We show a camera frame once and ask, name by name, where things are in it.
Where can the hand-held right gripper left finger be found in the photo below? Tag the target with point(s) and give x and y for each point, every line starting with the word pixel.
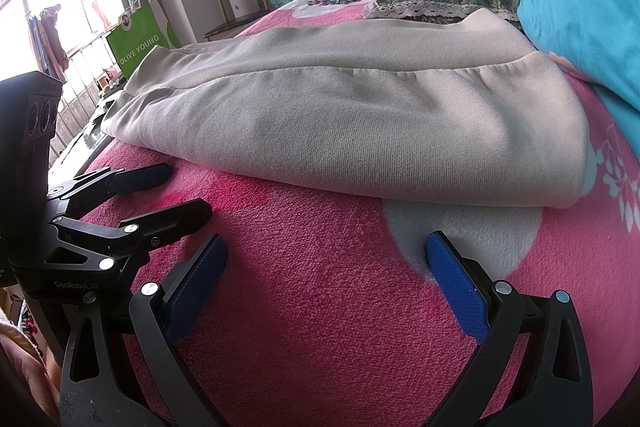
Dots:
pixel 197 287

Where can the dark glossy side table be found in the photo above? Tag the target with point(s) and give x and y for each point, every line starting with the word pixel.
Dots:
pixel 80 142

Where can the pink fleece blanket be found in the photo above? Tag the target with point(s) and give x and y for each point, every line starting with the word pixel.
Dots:
pixel 310 307

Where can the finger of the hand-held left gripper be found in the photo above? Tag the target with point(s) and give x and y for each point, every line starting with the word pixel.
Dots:
pixel 175 217
pixel 145 174

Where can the hanging clothes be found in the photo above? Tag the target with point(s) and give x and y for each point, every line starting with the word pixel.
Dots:
pixel 50 37

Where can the person's left forearm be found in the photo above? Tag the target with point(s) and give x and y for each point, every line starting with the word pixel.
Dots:
pixel 25 367

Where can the blue cartoon print quilt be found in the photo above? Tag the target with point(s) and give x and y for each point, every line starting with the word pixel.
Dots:
pixel 590 7

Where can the beige zip jacket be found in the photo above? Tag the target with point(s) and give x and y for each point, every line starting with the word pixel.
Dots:
pixel 350 117

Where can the green paper shopping bag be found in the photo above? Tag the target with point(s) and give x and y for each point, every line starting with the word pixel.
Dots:
pixel 140 42

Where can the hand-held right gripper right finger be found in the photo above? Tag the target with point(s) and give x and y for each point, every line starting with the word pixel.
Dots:
pixel 457 287

